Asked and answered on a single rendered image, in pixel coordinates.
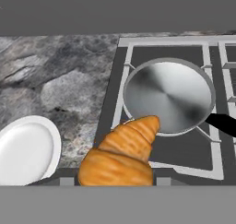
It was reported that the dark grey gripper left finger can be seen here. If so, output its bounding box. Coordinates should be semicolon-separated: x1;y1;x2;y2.
29;168;81;187

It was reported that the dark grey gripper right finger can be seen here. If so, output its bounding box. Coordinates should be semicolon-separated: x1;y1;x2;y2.
151;168;200;187

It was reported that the golden brown croissant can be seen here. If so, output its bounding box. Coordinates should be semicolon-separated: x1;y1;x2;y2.
77;114;161;187

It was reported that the dark hob with grey grates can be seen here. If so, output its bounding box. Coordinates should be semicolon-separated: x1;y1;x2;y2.
93;33;236;187

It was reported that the white round plate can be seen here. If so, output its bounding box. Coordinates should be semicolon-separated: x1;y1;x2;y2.
0;114;63;187

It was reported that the silver frying pan black handle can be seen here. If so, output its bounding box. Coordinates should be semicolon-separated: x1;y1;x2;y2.
123;57;236;139

